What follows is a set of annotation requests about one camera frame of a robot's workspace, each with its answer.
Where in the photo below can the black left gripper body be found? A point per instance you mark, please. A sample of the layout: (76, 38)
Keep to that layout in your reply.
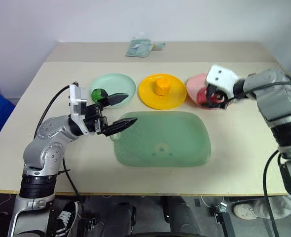
(94, 118)

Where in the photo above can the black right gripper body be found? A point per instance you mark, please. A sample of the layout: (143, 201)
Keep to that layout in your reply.
(218, 95)

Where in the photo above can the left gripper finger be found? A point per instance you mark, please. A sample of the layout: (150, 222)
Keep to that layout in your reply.
(116, 98)
(122, 124)

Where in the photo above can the red toy item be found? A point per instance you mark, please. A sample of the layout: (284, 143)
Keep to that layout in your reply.
(201, 98)

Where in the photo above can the dark green toy vegetable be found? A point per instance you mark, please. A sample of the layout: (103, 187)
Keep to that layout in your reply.
(96, 95)

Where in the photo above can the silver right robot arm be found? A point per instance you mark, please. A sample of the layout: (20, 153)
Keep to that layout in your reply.
(276, 98)

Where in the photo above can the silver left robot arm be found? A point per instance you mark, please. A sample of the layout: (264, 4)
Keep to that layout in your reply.
(49, 133)

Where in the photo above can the pink round plate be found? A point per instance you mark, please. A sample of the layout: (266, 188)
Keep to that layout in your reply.
(193, 85)

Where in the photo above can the light green round plate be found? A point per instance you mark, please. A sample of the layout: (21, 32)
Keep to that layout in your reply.
(116, 82)

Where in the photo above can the yellow round plate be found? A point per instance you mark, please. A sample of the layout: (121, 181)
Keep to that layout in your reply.
(148, 93)

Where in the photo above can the orange yellow toy item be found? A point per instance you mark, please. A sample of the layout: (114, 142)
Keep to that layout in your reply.
(163, 87)

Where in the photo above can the green translucent tray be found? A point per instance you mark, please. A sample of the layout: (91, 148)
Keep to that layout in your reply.
(160, 133)

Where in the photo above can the pale green packaged cloth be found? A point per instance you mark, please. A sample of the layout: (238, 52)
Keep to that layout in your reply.
(136, 48)

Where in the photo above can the small pale green packet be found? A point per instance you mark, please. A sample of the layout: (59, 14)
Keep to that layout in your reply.
(158, 46)

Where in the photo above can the dark rounded shape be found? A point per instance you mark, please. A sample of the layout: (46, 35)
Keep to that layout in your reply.
(181, 214)
(120, 217)

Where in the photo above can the black sneaker white laces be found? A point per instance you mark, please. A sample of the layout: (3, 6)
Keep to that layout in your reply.
(65, 217)

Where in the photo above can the white shoe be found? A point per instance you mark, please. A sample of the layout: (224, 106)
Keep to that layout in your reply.
(246, 211)

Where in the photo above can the grey trouser leg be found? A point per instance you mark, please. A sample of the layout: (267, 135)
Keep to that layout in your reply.
(278, 207)

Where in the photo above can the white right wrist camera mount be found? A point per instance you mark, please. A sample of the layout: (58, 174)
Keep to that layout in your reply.
(220, 79)

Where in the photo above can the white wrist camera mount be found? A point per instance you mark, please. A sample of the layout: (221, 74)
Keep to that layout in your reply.
(77, 103)
(220, 79)

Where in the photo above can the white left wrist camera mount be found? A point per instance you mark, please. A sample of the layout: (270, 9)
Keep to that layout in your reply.
(77, 103)

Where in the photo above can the metal table frame leg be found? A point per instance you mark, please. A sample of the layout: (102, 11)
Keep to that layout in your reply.
(223, 217)

